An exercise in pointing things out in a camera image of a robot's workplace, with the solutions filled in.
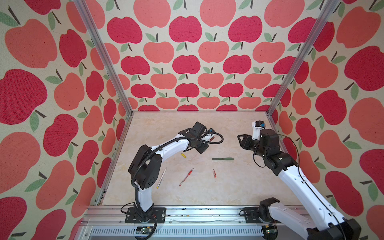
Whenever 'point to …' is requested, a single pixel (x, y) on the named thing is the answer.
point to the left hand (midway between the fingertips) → (207, 147)
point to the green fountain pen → (225, 158)
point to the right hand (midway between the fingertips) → (245, 135)
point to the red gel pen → (185, 177)
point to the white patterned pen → (212, 138)
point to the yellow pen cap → (184, 155)
